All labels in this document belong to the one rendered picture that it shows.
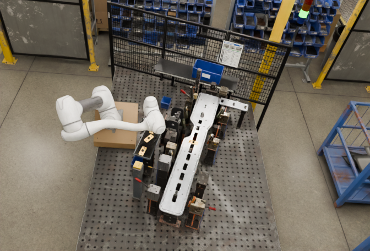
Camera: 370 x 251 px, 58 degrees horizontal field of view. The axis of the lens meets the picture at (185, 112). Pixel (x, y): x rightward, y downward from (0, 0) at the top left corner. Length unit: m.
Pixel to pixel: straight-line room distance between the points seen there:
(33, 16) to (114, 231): 3.16
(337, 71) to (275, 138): 1.63
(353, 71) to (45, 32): 4.55
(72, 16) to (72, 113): 2.55
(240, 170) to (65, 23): 3.04
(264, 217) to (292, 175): 1.35
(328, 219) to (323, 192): 0.34
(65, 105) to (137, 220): 1.11
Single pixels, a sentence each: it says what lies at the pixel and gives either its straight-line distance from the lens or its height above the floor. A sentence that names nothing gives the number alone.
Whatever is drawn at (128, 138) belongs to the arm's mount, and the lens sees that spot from 3.20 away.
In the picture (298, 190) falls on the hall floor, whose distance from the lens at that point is 4.24.
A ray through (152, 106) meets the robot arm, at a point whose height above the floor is 1.58.
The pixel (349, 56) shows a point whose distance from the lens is 5.53.
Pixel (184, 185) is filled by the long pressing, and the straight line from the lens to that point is 2.71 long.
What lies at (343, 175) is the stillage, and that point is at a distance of 4.41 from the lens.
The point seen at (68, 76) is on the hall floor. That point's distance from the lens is 5.16.
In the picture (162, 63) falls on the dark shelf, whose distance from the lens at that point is 3.69.
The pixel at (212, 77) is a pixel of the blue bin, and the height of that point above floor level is 1.10.
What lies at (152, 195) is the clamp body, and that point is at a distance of 2.63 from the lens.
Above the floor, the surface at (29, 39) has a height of 0.43.
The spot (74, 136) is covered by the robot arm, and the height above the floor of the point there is 1.44.
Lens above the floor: 3.30
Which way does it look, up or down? 46 degrees down
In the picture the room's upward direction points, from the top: 9 degrees clockwise
